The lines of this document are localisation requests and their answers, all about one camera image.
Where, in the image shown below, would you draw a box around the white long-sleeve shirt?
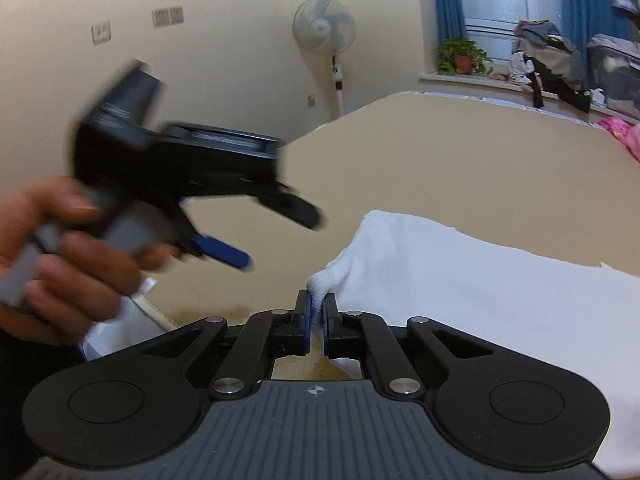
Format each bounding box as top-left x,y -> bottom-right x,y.
307,210 -> 639,479

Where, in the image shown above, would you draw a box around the white standing fan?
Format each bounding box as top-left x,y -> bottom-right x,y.
292,0 -> 357,117

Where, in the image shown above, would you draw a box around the pile of clothes on sill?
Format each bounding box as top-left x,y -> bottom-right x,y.
512,20 -> 587,90

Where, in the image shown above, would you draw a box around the black garment hanging off sill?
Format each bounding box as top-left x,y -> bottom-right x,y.
527,58 -> 591,113

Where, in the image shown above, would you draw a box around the potted green plant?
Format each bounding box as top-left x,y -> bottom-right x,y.
437,37 -> 494,76

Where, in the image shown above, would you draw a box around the blue curtain right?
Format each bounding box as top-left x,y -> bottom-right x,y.
561,0 -> 631,55

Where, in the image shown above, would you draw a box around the person's left hand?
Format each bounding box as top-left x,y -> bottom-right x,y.
1,177 -> 180,344

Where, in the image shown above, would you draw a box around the blue curtain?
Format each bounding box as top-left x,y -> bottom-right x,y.
435,0 -> 466,44
561,0 -> 631,55

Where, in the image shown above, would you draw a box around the blue curtain left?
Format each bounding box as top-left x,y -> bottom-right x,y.
435,0 -> 466,44

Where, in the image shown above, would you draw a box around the pink floral quilt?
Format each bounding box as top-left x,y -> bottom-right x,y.
598,117 -> 640,162

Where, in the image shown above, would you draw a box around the wall switch plates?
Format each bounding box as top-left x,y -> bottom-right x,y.
152,6 -> 184,28

